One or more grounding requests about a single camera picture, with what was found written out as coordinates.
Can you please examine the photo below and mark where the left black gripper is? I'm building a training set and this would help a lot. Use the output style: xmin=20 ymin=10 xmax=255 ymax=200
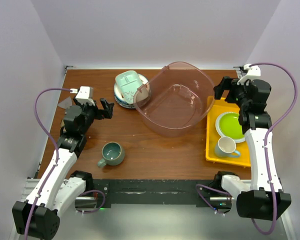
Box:
xmin=73 ymin=96 xmax=113 ymax=135

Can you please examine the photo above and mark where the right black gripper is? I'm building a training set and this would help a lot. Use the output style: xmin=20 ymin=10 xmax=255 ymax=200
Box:
xmin=213 ymin=76 xmax=251 ymax=110

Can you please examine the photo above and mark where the mint green divided tray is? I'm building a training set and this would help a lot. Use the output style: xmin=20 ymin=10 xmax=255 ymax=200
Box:
xmin=115 ymin=70 xmax=143 ymax=104

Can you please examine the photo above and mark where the pink translucent plastic bin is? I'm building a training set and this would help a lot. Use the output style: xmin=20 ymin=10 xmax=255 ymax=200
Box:
xmin=133 ymin=61 xmax=215 ymax=137

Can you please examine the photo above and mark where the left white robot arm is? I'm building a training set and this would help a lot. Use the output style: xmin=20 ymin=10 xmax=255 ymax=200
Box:
xmin=12 ymin=98 xmax=114 ymax=240

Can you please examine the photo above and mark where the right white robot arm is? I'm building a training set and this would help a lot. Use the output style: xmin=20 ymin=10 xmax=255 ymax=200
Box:
xmin=212 ymin=76 xmax=292 ymax=221

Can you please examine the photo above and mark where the blue floral plate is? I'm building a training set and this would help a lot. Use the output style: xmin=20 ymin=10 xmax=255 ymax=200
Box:
xmin=114 ymin=73 xmax=151 ymax=109

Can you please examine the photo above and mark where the yellow plastic tray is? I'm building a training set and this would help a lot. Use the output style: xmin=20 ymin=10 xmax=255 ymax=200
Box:
xmin=205 ymin=97 xmax=251 ymax=168

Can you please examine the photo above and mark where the green plate white rim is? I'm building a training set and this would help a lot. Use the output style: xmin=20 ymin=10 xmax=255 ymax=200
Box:
xmin=215 ymin=111 xmax=246 ymax=144

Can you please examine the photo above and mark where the grey triangular scraper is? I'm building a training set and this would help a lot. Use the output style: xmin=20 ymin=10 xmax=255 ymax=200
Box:
xmin=57 ymin=97 xmax=73 ymax=109

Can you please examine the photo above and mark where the teal ceramic mug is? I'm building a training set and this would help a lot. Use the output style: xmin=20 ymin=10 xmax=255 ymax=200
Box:
xmin=97 ymin=142 xmax=125 ymax=168

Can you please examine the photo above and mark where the cream patterned bowl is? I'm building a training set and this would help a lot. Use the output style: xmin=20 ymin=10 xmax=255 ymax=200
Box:
xmin=60 ymin=119 xmax=65 ymax=128

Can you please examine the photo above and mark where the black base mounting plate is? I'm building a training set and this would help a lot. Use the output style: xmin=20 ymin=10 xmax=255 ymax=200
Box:
xmin=91 ymin=179 xmax=232 ymax=210

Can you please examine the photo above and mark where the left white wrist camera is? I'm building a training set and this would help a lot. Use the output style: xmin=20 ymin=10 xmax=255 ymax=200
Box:
xmin=75 ymin=86 xmax=95 ymax=106

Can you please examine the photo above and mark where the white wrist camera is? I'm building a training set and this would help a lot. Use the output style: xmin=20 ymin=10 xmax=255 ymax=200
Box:
xmin=237 ymin=64 xmax=261 ymax=85
xmin=75 ymin=86 xmax=95 ymax=106

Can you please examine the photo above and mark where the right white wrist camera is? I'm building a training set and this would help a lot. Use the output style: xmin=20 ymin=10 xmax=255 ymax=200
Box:
xmin=237 ymin=64 xmax=261 ymax=85

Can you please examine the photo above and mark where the white mug blue handle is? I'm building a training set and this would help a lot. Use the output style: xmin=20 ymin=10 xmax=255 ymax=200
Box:
xmin=214 ymin=136 xmax=241 ymax=158

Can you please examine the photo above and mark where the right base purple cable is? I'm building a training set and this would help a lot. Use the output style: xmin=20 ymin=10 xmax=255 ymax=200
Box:
xmin=195 ymin=183 xmax=233 ymax=215

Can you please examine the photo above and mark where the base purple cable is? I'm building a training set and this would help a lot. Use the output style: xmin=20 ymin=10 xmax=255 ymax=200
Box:
xmin=195 ymin=183 xmax=233 ymax=215
xmin=76 ymin=189 xmax=106 ymax=215

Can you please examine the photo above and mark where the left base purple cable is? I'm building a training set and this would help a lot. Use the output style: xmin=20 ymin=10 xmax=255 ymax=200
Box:
xmin=76 ymin=189 xmax=106 ymax=215

